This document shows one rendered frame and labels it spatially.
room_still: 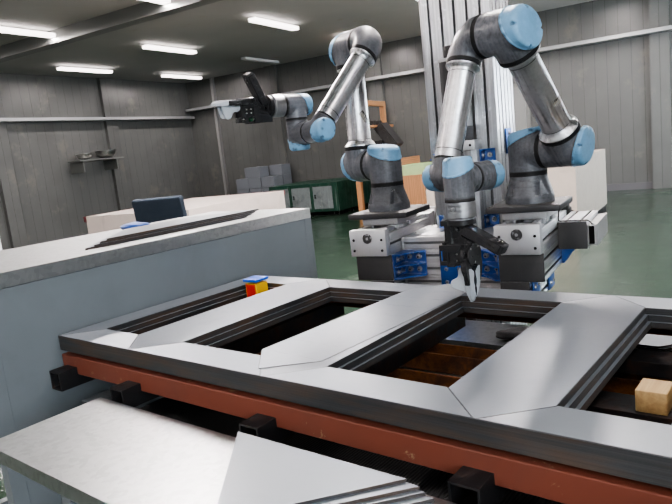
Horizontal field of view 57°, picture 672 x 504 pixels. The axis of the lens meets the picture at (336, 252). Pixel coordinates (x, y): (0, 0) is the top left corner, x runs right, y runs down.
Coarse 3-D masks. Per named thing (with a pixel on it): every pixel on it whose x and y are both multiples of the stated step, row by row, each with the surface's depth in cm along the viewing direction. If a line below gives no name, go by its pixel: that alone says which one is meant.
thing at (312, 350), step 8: (280, 344) 138; (288, 344) 137; (296, 344) 136; (304, 344) 136; (312, 344) 135; (320, 344) 134; (288, 352) 131; (296, 352) 131; (304, 352) 130; (312, 352) 130; (320, 352) 129; (328, 352) 128; (336, 352) 128
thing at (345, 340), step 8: (296, 336) 142; (304, 336) 142; (312, 336) 141; (320, 336) 140; (328, 336) 140; (336, 336) 139; (344, 336) 138; (352, 336) 138; (360, 336) 137; (328, 344) 134; (336, 344) 133; (344, 344) 133; (352, 344) 132
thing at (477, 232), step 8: (472, 224) 156; (464, 232) 153; (472, 232) 152; (480, 232) 152; (472, 240) 152; (480, 240) 151; (488, 240) 150; (496, 240) 150; (488, 248) 150; (496, 248) 149; (504, 248) 149
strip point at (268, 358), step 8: (264, 352) 133; (272, 352) 132; (280, 352) 132; (264, 360) 128; (272, 360) 127; (280, 360) 127; (288, 360) 126; (296, 360) 126; (304, 360) 125; (312, 360) 125; (320, 360) 124
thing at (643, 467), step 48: (240, 288) 207; (336, 288) 189; (240, 336) 160; (384, 336) 136; (624, 336) 122; (240, 384) 123; (288, 384) 115; (576, 384) 100; (432, 432) 96; (480, 432) 91; (528, 432) 86
